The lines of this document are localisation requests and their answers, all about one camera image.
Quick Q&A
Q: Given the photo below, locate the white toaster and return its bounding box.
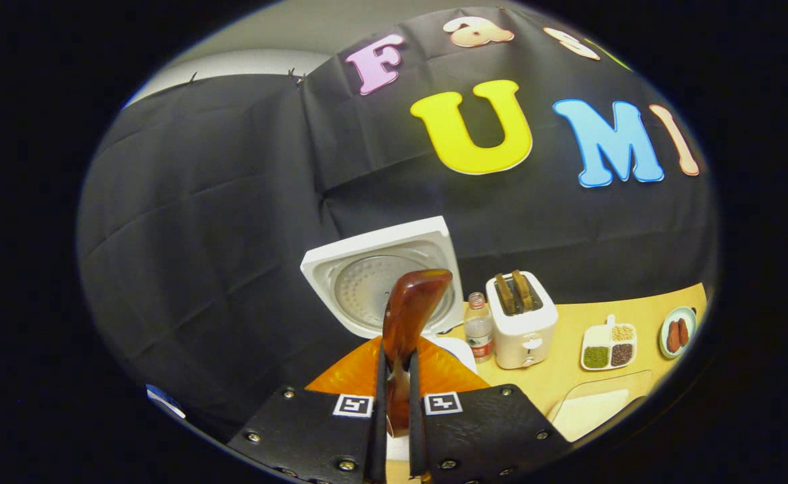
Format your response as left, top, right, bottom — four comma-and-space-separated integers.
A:
485, 270, 559, 370

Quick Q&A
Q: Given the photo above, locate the clear container of rice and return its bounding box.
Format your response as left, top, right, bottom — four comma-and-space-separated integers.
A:
545, 370, 654, 443

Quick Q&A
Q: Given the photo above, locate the clear water bottle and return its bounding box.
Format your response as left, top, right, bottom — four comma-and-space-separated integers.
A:
464, 292, 496, 364

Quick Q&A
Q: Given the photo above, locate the pale green plate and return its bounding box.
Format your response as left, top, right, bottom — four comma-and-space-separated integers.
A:
659, 307, 698, 360

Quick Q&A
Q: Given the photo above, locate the brown wooden spoon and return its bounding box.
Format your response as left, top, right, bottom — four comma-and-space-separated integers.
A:
382, 269, 454, 439

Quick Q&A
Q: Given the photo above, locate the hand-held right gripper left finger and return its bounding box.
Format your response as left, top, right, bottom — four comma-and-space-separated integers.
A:
227, 336, 389, 484

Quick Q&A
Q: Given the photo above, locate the brown toast slice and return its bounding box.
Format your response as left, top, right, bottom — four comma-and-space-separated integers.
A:
512, 270, 535, 311
495, 274, 516, 315

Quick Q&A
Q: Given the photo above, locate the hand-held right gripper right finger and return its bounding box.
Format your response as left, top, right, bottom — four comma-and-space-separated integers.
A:
407, 336, 571, 484

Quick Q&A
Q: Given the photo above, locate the black backdrop cloth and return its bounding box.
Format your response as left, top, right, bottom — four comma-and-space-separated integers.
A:
77, 7, 721, 444

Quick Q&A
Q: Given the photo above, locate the white rice cooker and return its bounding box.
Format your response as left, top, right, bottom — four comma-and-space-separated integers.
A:
300, 215, 479, 377

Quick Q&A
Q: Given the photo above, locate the white divided dish of beans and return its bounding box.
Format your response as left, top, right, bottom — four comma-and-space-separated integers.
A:
580, 315, 638, 372

